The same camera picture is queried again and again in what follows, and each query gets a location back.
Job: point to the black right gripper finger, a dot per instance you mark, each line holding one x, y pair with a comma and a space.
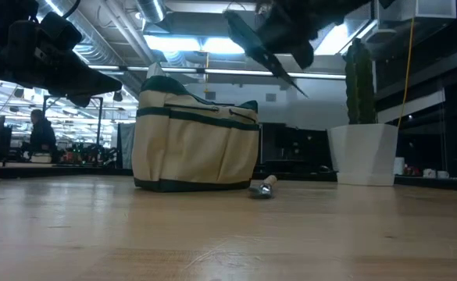
304, 54
260, 29

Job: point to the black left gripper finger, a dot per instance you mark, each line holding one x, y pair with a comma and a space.
80, 100
91, 80

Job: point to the dark green garden hand tool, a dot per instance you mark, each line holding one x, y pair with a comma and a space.
251, 41

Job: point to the beige green canvas gardening bag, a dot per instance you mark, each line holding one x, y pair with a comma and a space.
195, 148

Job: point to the person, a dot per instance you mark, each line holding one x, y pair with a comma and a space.
42, 134

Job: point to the long ceiling light strip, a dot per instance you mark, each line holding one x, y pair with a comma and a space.
232, 72

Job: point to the tall green cactus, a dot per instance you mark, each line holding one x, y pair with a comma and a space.
360, 82

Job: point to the grey partition panel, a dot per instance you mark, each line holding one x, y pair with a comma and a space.
126, 144

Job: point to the bright ceiling light panel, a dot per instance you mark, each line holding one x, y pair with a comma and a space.
197, 43

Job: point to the black cabinet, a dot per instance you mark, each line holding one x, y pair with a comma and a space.
290, 144

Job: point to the white plant pot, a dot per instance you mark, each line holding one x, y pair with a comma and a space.
363, 154

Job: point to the white ceiling vent box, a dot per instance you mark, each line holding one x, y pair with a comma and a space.
419, 8

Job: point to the white mug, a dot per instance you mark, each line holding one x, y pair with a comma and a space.
429, 173
443, 174

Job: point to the black metal frame stand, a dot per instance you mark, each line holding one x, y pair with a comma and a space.
99, 117

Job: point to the silver ceiling air duct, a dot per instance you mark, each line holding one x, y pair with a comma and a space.
152, 9

